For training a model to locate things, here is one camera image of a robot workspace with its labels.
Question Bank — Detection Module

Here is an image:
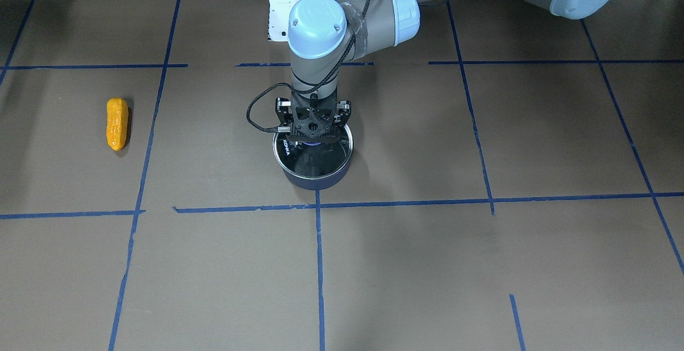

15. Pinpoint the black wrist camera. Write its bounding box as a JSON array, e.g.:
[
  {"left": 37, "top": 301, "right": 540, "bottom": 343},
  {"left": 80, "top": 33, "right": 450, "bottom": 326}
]
[{"left": 275, "top": 96, "right": 352, "bottom": 132}]

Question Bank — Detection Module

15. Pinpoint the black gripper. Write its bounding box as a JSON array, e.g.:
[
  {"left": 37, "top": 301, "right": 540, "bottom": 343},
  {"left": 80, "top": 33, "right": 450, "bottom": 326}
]
[{"left": 291, "top": 95, "right": 340, "bottom": 144}]

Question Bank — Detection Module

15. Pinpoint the dark pot purple handle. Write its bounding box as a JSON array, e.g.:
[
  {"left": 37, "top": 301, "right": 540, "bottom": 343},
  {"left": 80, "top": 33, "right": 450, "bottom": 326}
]
[{"left": 273, "top": 123, "right": 355, "bottom": 191}]

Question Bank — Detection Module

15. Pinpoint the black camera cable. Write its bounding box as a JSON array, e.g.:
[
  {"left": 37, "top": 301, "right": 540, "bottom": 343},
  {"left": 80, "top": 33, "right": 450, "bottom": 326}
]
[{"left": 246, "top": 0, "right": 375, "bottom": 134}]

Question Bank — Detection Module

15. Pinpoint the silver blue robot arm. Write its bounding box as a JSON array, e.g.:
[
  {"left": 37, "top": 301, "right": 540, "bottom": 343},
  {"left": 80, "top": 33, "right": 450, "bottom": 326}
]
[{"left": 272, "top": 0, "right": 609, "bottom": 144}]

